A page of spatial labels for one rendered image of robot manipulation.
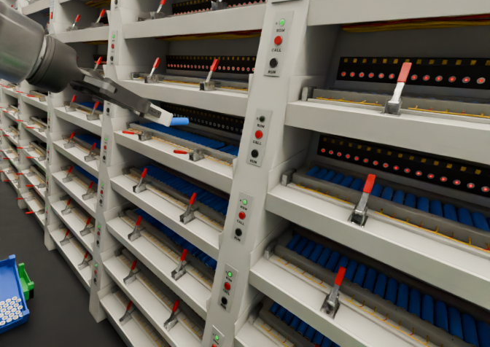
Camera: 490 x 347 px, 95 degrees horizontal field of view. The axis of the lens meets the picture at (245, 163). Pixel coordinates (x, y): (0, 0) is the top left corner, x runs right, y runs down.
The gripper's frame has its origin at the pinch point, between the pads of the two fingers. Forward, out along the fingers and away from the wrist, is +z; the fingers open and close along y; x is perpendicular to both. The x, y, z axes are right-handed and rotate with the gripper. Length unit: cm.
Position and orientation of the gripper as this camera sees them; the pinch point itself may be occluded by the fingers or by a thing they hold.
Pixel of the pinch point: (154, 114)
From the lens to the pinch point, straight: 53.6
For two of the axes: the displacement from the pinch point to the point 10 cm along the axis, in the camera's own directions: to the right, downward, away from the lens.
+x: -3.4, 9.4, -0.3
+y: -8.0, -2.7, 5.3
